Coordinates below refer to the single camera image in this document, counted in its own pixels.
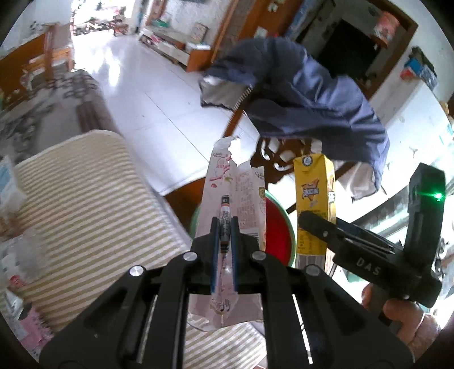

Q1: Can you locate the red bin with green rim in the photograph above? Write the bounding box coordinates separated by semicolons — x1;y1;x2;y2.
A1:
190;190;297;268

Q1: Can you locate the low wooden cabinet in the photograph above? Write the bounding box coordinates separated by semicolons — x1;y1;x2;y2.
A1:
138;26;213;73

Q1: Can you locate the yellow drink carton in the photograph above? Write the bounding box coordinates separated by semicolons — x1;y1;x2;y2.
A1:
293;153;337;274

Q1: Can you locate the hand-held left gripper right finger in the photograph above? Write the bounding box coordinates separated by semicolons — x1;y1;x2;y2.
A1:
230;216;415;369

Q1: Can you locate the blue jacket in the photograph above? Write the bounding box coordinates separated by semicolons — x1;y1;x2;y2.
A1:
199;37;391;203

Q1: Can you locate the beige striped mat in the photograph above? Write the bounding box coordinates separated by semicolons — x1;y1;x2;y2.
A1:
10;129;270;369

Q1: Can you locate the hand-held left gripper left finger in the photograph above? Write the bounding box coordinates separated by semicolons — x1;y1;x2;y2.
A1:
38;216;218;369

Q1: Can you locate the wooden door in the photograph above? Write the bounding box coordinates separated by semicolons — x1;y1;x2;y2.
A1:
211;0;306;68

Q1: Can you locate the grey patterned blanket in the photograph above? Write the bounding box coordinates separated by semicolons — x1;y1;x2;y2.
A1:
0;71;121;164

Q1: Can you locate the wooden sofa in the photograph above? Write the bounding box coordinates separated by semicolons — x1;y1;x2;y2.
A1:
0;23;75;103

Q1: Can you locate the pink printed packet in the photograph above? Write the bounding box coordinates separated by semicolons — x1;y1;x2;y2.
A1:
10;304;54;357

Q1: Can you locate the blue box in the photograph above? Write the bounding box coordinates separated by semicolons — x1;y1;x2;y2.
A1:
401;57;438;89

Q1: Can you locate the person's right hand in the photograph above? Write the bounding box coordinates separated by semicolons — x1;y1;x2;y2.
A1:
361;284;426;341

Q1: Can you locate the clear plastic bag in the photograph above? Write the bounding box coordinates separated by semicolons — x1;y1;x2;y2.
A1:
0;227;47;284

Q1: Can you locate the person's right forearm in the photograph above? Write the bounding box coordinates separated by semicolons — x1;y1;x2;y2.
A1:
408;312;443;359

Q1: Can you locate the carved wooden chair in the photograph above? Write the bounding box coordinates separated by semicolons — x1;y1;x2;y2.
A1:
222;85;355;213

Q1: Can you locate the pink white snack wrapper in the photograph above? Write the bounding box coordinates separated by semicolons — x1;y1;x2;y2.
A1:
188;136;267;332

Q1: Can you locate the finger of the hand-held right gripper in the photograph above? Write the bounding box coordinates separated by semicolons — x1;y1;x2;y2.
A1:
297;211;405;256

